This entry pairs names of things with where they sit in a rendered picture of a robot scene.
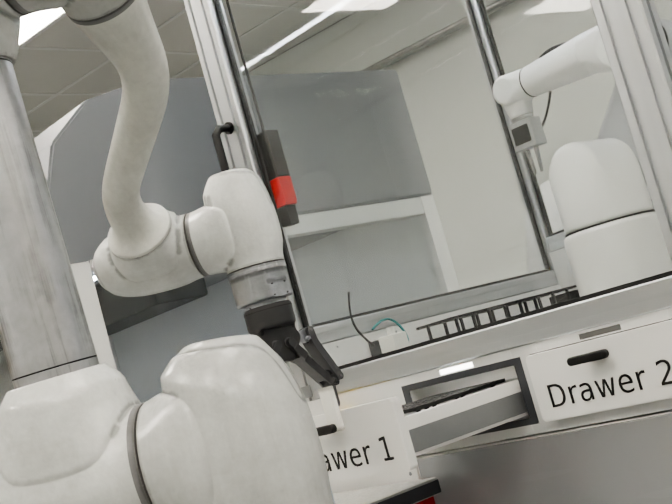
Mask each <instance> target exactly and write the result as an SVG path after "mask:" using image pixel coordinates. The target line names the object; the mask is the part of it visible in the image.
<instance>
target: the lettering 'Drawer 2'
mask: <svg viewBox="0 0 672 504"><path fill-rule="evenodd" d="M662 362H663V363H666V365H667V371H666V374H665V376H664V378H663V380H662V386H663V385H668V384H672V381H668V382H665V381H666V379H667V377H668V374H669V372H670V368H671V367H670V364H669V362H668V361H667V360H659V361H657V362H656V366H657V365H658V364H659V363H662ZM641 373H645V372H644V370H641V371H640V372H639V373H638V372H635V374H636V378H637V381H638V384H639V387H640V390H643V388H642V384H641V381H640V374H641ZM623 377H627V378H628V379H629V380H630V381H628V382H623V383H621V379H622V378H623ZM618 382H619V386H620V388H621V390H622V391H623V392H625V393H630V392H633V391H634V390H635V389H634V388H633V389H631V390H625V389H624V388H623V386H622V385H625V384H630V383H633V381H632V378H631V377H630V376H629V375H627V374H623V375H621V376H620V377H619V380H618ZM594 383H595V384H596V386H597V388H598V390H599V392H600V394H601V396H602V397H606V395H605V385H606V386H607V388H608V390H609V392H610V394H611V396H613V395H615V394H614V381H613V377H611V389H612V391H611V389H610V387H609V385H608V384H607V382H606V380H605V379H602V387H603V392H602V390H601V388H600V387H599V385H598V383H597V381H594ZM584 385H586V386H588V387H589V389H586V390H583V391H582V392H581V397H582V399H583V400H584V401H590V400H591V398H592V400H594V399H595V398H594V395H593V391H592V388H591V386H590V385H589V384H588V383H582V384H580V385H579V387H581V386H584ZM550 387H558V388H559V389H560V390H561V392H562V395H563V401H562V402H561V403H560V404H556V405H555V403H554V400H553V396H552V393H551V389H550ZM573 388H576V385H573V386H572V387H571V388H570V386H569V387H568V390H569V393H570V397H571V400H572V404H574V403H575V401H574V398H573V395H572V389H573ZM547 389H548V392H549V395H550V399H551V402H552V405H553V408H554V407H559V406H562V405H563V404H564V403H565V401H566V396H565V392H564V390H563V388H562V387H561V386H560V385H558V384H551V385H547ZM588 391H590V398H588V399H586V398H585V397H584V393H585V392H588Z"/></svg>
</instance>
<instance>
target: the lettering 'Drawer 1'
mask: <svg viewBox="0 0 672 504"><path fill-rule="evenodd" d="M378 440H379V441H381V440H383V443H384V447H385V450H386V454H387V457H388V458H384V460H385V461H389V460H394V457H390V455H389V452H388V448H387V445H386V441H385V437H384V436H383V437H380V438H379V439H378ZM367 448H370V447H369V445H367V446H366V447H362V449H363V452H364V456H365V459H366V463H367V464H369V462H368V458H367V455H366V449H367ZM353 451H356V452H357V453H358V455H357V456H352V452H353ZM343 452H344V461H343V459H342V457H341V455H340V453H339V452H337V460H338V464H337V462H336V460H335V457H334V455H333V453H330V454H331V456H332V458H333V460H334V462H335V464H336V467H337V469H338V470H339V469H340V461H339V457H340V459H341V461H342V463H343V466H344V468H347V461H346V451H343ZM324 457H325V458H326V459H327V461H325V462H326V463H328V469H327V471H329V469H330V471H332V469H331V465H330V462H329V459H328V457H327V456H326V455H325V454H324ZM359 457H361V455H360V452H359V451H358V450H357V449H356V448H353V449H351V450H350V459H351V462H352V464H353V465H354V466H357V467H358V466H361V465H362V464H363V463H362V462H361V463H360V464H356V463H355V462H354V461H353V459H354V458H359ZM344 462H345V463H344Z"/></svg>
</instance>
